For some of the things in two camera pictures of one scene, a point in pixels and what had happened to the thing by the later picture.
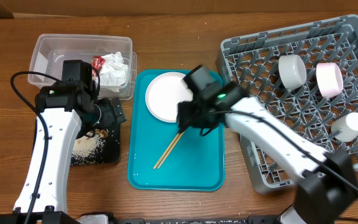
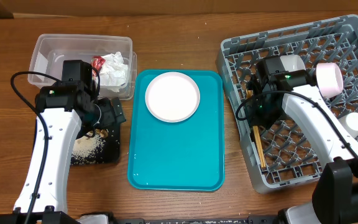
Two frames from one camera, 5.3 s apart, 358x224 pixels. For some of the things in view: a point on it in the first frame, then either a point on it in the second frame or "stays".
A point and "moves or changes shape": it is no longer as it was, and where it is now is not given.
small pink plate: (329, 78) stays
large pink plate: (164, 93) stays
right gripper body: (197, 110) to (264, 112)
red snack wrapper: (96, 63) stays
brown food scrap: (102, 133) stays
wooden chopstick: (166, 158) moves or changes shape
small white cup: (352, 125) stays
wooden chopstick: (166, 152) moves or changes shape
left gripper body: (108, 116) stays
